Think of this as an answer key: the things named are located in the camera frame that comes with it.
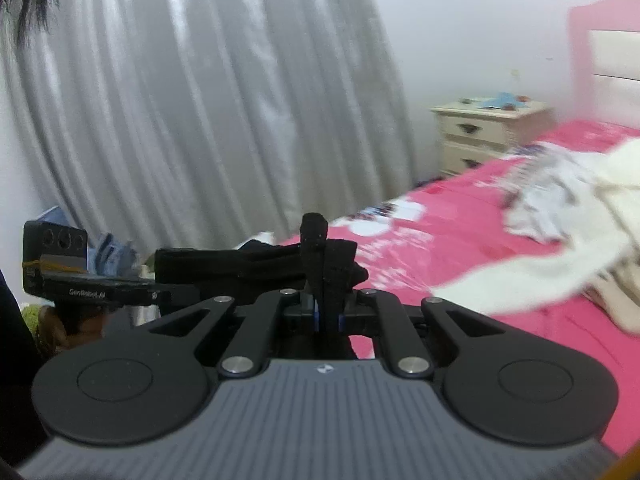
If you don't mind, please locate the cream nightstand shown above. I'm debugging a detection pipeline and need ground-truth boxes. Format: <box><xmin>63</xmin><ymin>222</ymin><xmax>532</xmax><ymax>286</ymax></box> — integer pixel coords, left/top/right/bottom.
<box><xmin>431</xmin><ymin>95</ymin><xmax>557</xmax><ymax>179</ymax></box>

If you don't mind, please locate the blue cloth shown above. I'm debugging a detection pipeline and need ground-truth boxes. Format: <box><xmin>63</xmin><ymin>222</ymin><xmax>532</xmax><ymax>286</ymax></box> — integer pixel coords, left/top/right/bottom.
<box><xmin>87</xmin><ymin>231</ymin><xmax>147</xmax><ymax>279</ymax></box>

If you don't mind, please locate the cream garment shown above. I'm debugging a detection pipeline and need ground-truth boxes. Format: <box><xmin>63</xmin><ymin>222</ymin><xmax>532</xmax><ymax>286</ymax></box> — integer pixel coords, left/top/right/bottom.
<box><xmin>432</xmin><ymin>139</ymin><xmax>640</xmax><ymax>335</ymax></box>

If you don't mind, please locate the grey curtain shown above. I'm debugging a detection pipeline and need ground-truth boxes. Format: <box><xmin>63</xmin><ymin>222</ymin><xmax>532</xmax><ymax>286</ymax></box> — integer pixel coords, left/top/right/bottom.
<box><xmin>0</xmin><ymin>0</ymin><xmax>417</xmax><ymax>281</ymax></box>

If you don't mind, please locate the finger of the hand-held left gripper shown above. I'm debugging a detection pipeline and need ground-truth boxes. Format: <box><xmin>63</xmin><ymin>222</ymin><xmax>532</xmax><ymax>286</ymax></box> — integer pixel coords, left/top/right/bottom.
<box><xmin>150</xmin><ymin>284</ymin><xmax>198</xmax><ymax>307</ymax></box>

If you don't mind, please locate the pink floral blanket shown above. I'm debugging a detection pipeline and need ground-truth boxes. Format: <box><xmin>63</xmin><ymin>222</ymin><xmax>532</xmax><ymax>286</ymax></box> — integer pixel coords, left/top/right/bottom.
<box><xmin>277</xmin><ymin>120</ymin><xmax>640</xmax><ymax>458</ymax></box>

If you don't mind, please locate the blue item on nightstand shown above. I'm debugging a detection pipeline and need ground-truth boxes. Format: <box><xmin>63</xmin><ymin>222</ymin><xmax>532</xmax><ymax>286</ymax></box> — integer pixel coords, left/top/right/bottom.
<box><xmin>479</xmin><ymin>91</ymin><xmax>527</xmax><ymax>111</ymax></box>

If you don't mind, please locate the pink headboard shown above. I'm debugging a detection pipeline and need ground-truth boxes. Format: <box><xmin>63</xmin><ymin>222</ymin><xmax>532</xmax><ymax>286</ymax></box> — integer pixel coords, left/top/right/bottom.
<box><xmin>566</xmin><ymin>0</ymin><xmax>640</xmax><ymax>137</ymax></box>

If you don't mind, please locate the black printed t-shirt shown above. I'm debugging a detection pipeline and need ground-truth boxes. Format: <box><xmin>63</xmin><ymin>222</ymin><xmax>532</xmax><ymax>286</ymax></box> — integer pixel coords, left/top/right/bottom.
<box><xmin>154</xmin><ymin>212</ymin><xmax>370</xmax><ymax>361</ymax></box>

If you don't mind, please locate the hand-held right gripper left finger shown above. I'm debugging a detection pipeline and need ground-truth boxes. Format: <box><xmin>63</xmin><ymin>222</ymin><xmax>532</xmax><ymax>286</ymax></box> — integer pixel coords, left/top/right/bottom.
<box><xmin>132</xmin><ymin>287</ymin><xmax>321</xmax><ymax>377</ymax></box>

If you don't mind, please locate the white garment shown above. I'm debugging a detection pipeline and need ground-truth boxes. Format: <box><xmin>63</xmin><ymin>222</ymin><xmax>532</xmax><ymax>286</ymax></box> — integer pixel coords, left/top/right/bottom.
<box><xmin>501</xmin><ymin>142</ymin><xmax>603</xmax><ymax>245</ymax></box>

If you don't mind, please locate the person's left hand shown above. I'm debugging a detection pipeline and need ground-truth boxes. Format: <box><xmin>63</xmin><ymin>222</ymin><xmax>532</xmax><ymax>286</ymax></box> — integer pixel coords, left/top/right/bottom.
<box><xmin>39</xmin><ymin>305</ymin><xmax>110</xmax><ymax>352</ymax></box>

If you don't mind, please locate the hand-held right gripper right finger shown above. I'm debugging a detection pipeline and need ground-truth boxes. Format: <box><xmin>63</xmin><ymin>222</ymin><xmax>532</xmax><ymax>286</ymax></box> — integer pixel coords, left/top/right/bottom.
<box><xmin>338</xmin><ymin>288</ymin><xmax>516</xmax><ymax>379</ymax></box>

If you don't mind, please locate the person's black clothing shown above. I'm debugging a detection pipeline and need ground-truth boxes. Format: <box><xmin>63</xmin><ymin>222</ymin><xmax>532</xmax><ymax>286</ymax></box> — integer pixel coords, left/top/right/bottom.
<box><xmin>0</xmin><ymin>269</ymin><xmax>52</xmax><ymax>467</ymax></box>

